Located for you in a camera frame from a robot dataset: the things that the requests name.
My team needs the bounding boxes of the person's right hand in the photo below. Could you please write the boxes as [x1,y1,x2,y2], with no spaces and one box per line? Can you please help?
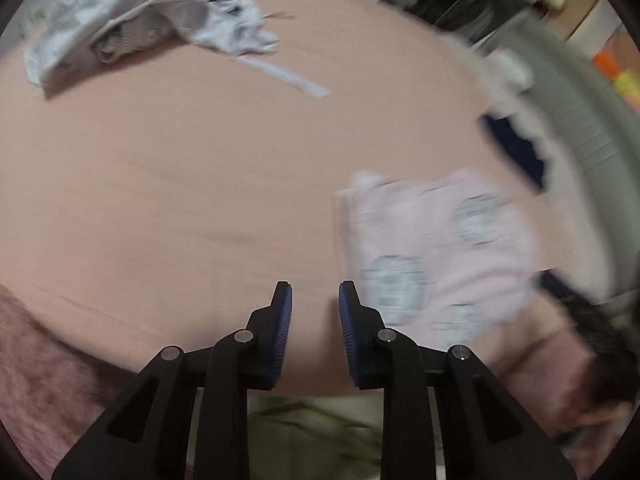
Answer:
[555,400,640,461]

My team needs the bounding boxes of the round bed pink sheet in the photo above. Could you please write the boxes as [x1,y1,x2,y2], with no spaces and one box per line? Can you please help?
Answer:
[0,0,601,398]

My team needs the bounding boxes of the folded navy garment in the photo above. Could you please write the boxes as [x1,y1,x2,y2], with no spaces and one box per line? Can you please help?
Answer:
[477,112,548,193]

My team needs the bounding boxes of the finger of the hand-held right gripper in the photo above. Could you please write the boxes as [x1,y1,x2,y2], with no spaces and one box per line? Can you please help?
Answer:
[537,269,601,331]

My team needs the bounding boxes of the small white cloth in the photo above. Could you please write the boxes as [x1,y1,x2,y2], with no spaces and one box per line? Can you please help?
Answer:
[482,52,533,96]

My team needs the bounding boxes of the grey-green sofa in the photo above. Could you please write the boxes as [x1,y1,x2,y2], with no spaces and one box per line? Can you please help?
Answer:
[480,15,640,306]

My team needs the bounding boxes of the orange carrot plush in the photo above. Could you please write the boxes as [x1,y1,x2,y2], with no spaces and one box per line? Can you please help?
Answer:
[592,50,626,78]

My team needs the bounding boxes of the yellow square plush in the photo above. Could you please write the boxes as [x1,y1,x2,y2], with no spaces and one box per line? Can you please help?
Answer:
[615,70,640,106]

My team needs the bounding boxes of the pink cartoon print pants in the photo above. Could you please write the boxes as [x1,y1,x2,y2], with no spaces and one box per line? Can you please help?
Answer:
[335,167,548,348]

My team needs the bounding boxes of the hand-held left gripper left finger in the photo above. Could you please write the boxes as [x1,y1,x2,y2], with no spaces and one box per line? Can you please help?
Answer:
[52,281,294,480]

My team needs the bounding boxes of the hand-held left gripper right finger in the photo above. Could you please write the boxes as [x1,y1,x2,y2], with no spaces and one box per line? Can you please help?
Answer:
[338,280,576,480]

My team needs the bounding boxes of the pale printed garment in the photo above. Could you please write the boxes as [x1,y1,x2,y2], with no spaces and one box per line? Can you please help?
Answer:
[90,12,181,63]

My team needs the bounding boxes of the white shirt navy collar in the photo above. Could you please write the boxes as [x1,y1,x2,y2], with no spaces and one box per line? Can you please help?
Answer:
[22,0,331,101]

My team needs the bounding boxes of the cream quilted pad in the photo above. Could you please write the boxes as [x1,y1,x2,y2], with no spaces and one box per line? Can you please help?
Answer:
[520,105,621,301]

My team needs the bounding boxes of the pink fluffy rug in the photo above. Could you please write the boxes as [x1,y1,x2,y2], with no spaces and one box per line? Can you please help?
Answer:
[0,285,640,480]

